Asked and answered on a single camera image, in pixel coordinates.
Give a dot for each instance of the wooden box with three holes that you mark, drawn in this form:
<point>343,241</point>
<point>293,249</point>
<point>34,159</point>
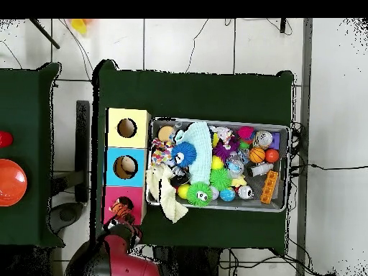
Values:
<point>126,178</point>

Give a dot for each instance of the pink spiky rubber ball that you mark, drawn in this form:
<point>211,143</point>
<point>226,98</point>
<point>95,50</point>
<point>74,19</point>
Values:
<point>245,132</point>

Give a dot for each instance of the crumpled polka dot paper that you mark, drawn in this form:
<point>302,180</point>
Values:
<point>161,153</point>

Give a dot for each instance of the cream muslin cloth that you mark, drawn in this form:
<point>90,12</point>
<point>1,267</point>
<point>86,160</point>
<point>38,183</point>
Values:
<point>169,204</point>

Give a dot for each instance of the dark green tablecloth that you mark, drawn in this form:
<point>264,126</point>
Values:
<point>201,95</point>

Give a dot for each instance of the black rod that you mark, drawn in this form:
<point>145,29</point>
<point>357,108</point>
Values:
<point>46,35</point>

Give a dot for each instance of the small red plastic object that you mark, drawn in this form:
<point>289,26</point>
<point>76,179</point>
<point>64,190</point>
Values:
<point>5,139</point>

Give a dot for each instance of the small green spiky rubber ball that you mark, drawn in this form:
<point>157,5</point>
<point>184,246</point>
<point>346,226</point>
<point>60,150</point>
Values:
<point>220,178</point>

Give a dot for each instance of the small tiger plush toy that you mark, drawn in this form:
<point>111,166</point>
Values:
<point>122,211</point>

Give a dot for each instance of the blue spiky ball with eyes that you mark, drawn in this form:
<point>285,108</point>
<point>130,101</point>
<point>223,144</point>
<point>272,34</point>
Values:
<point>184,153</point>

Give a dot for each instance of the small orange basketball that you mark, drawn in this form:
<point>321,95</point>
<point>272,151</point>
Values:
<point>257,155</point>

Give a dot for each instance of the mint green muslin cloth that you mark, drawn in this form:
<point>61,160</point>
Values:
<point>202,149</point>

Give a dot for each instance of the yellow plastic toy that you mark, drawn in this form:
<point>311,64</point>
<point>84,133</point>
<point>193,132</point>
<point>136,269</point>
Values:
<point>78,25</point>

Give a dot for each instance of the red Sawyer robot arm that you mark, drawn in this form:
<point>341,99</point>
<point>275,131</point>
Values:
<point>126,264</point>

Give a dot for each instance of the dark green side table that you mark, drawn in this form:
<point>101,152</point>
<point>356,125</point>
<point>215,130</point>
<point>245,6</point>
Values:
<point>23,100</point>

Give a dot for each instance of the orange bowl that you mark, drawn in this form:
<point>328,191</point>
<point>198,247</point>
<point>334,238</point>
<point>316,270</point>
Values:
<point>11,182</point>

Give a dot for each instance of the orange toy building brick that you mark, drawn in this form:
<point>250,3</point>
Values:
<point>269,187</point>

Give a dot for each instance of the smooth orange-red ball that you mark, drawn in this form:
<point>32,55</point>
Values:
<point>272,155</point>

